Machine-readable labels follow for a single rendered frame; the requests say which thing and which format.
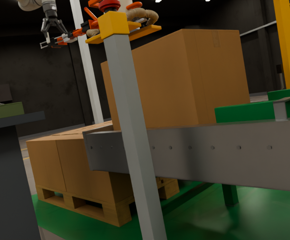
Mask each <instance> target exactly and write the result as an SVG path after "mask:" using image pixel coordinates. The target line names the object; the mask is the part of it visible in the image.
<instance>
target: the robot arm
mask: <svg viewBox="0 0 290 240"><path fill-rule="evenodd" d="M17 1H18V4H19V7H20V8H21V9H22V10H24V11H32V10H35V9H38V8H40V7H41V6H43V10H44V13H45V14H46V18H44V19H43V23H42V28H41V32H43V33H44V35H45V38H46V40H47V43H50V39H49V34H48V32H47V31H48V29H49V27H50V26H55V27H57V28H58V29H59V31H60V32H61V33H62V36H64V35H65V34H66V33H67V30H66V28H65V27H64V25H63V23H62V20H58V19H57V13H56V12H57V7H56V2H55V0H17ZM46 22H48V24H47V26H46ZM45 26H46V28H45ZM0 105H3V104H2V103H0Z"/></svg>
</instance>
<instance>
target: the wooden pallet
mask: <svg viewBox="0 0 290 240"><path fill-rule="evenodd" d="M35 186H36V190H37V195H38V199H39V200H41V201H44V202H47V203H50V204H53V205H56V206H59V207H62V208H65V209H67V210H71V211H74V212H77V213H80V214H82V215H85V216H88V217H91V218H94V219H97V220H100V221H103V222H106V223H109V224H112V225H115V226H118V227H121V226H123V225H124V224H126V223H128V222H129V221H131V220H132V218H131V213H130V208H129V204H131V203H132V202H134V201H135V198H134V195H131V196H129V197H127V198H125V199H123V200H121V201H119V202H117V203H111V202H107V201H103V200H98V199H94V198H90V197H86V196H82V195H77V194H74V193H70V192H66V191H62V190H57V189H53V188H49V187H45V186H41V185H37V184H35ZM157 189H158V194H159V198H161V199H166V200H167V199H168V198H170V197H172V196H173V195H175V194H177V193H179V192H180V191H179V186H178V181H177V179H171V178H165V179H163V180H160V181H159V182H157ZM54 192H58V193H62V194H63V197H59V196H56V195H55V193H54ZM86 200H89V201H93V202H97V203H100V204H102V207H103V208H98V207H95V206H91V205H88V204H86Z"/></svg>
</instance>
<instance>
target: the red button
mask: <svg viewBox="0 0 290 240"><path fill-rule="evenodd" d="M120 6H121V4H120V1H118V0H103V1H102V2H100V4H99V5H98V7H99V10H100V11H102V12H104V13H107V12H108V11H117V10H118V9H119V8H120Z"/></svg>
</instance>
